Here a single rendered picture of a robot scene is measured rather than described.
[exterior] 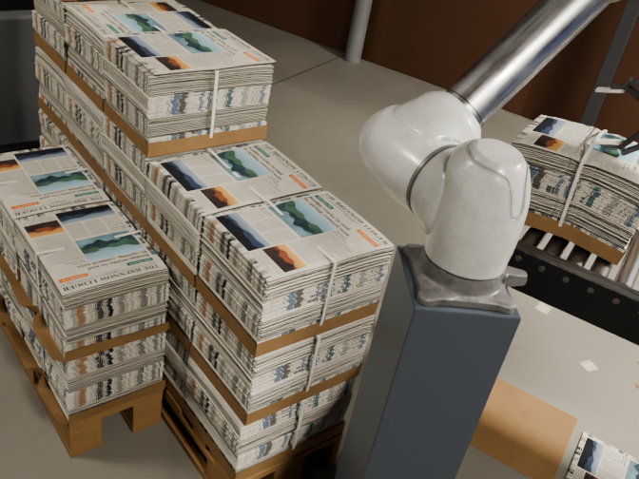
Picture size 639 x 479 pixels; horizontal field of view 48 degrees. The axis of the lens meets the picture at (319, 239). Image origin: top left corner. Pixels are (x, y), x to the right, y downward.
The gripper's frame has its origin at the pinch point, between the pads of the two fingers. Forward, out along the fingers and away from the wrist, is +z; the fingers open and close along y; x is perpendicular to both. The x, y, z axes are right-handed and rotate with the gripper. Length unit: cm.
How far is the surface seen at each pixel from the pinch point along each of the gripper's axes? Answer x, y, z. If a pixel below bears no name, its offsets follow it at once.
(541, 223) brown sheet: -13.1, 27.3, 10.4
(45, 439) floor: -98, 78, 130
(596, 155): -5.3, 9.3, -1.2
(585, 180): -12.4, 13.8, -0.1
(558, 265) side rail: -24.7, 33.2, 2.7
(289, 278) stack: -81, 18, 47
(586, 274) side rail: -23.1, 35.3, -3.9
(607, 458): 10, 120, -9
